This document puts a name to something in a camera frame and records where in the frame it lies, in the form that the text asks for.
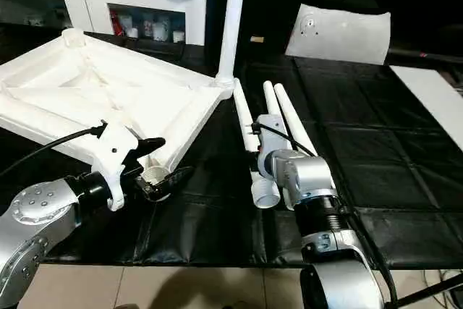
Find white plastic table top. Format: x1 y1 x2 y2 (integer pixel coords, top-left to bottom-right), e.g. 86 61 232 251
0 28 236 188

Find black work mat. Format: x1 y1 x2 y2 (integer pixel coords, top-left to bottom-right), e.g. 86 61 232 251
0 23 463 270

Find white plastic bag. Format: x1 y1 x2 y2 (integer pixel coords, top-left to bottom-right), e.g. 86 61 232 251
284 3 392 66

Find flat white board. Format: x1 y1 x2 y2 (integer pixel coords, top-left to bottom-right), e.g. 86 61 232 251
389 65 463 132

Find black floor stand bar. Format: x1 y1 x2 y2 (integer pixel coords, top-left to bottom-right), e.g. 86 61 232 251
394 273 463 308

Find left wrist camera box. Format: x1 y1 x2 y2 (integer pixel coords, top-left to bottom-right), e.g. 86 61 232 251
90 121 145 212

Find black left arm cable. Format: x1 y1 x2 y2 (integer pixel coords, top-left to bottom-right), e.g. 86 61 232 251
0 127 109 179

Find black floor cables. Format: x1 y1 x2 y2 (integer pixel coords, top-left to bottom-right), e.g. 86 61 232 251
434 269 463 304

